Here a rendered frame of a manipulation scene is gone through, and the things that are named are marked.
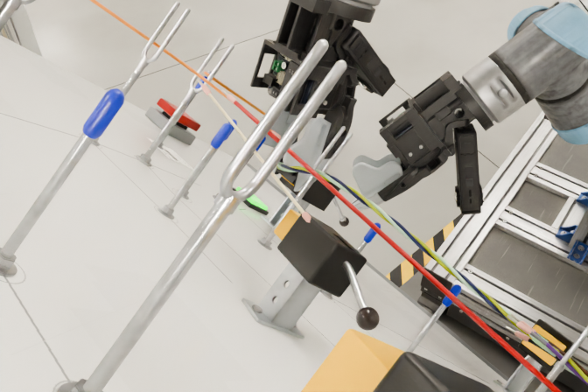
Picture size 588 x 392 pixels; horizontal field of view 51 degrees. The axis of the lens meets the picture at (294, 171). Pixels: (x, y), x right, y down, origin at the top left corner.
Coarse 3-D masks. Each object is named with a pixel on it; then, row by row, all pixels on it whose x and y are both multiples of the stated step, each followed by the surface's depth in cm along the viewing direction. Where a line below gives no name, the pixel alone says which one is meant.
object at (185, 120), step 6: (162, 102) 86; (168, 102) 87; (162, 108) 86; (168, 108) 86; (174, 108) 85; (168, 114) 85; (186, 114) 89; (180, 120) 85; (186, 120) 86; (192, 120) 87; (180, 126) 87; (186, 126) 87; (192, 126) 87; (198, 126) 88
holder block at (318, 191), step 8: (288, 184) 71; (312, 184) 70; (320, 184) 71; (296, 192) 70; (312, 192) 71; (320, 192) 72; (328, 192) 73; (304, 200) 71; (312, 200) 72; (320, 200) 73; (328, 200) 74; (320, 208) 73
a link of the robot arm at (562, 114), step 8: (584, 88) 74; (568, 96) 74; (576, 96) 74; (584, 96) 74; (544, 104) 77; (552, 104) 76; (560, 104) 75; (568, 104) 75; (576, 104) 75; (584, 104) 75; (544, 112) 79; (552, 112) 77; (560, 112) 76; (568, 112) 76; (576, 112) 76; (584, 112) 76; (552, 120) 79; (560, 120) 78; (568, 120) 77; (576, 120) 77; (584, 120) 77; (552, 128) 82; (560, 128) 79; (568, 128) 78; (576, 128) 78; (584, 128) 78; (568, 136) 80; (576, 136) 80; (584, 136) 79
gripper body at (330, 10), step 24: (312, 0) 57; (336, 0) 58; (288, 24) 60; (312, 24) 60; (336, 24) 61; (264, 48) 62; (288, 48) 59; (336, 48) 61; (288, 72) 60; (312, 72) 58; (336, 96) 63
